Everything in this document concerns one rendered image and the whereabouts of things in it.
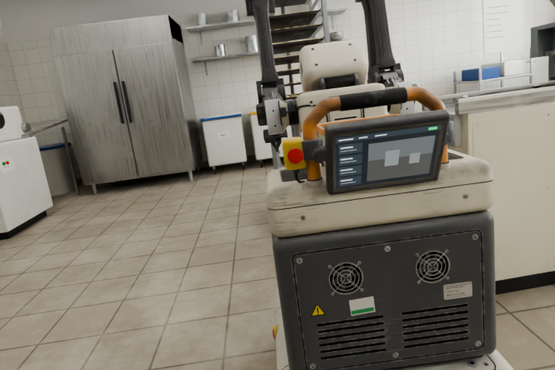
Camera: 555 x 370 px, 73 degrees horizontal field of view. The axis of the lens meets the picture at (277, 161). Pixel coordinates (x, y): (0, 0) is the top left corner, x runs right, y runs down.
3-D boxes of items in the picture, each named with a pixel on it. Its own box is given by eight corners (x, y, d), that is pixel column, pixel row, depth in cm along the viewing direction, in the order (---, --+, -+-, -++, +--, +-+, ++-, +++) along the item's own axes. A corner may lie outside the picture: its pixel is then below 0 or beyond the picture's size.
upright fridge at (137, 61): (204, 168, 567) (180, 26, 528) (195, 182, 478) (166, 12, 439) (110, 181, 561) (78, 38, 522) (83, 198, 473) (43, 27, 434)
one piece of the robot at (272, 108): (283, 132, 124) (279, 98, 123) (268, 134, 124) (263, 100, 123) (282, 133, 134) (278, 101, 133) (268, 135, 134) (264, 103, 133)
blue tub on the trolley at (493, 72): (481, 78, 543) (480, 67, 540) (500, 78, 504) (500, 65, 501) (461, 81, 540) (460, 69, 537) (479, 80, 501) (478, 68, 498)
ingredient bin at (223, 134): (209, 176, 504) (199, 119, 489) (211, 167, 566) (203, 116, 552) (249, 170, 509) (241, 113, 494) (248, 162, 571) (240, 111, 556)
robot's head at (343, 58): (371, 67, 119) (360, 35, 126) (305, 75, 118) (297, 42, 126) (364, 97, 131) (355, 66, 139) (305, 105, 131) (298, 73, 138)
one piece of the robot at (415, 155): (456, 196, 89) (476, 111, 76) (308, 215, 89) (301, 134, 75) (436, 168, 98) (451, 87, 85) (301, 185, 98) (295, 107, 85)
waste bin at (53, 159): (87, 184, 560) (78, 140, 547) (70, 194, 507) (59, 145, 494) (50, 189, 558) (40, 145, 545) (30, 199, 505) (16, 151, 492)
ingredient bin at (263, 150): (257, 169, 507) (249, 112, 493) (255, 161, 570) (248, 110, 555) (296, 163, 510) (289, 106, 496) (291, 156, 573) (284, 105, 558)
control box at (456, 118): (434, 139, 182) (432, 110, 180) (462, 146, 159) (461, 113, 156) (426, 140, 182) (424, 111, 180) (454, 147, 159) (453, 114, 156)
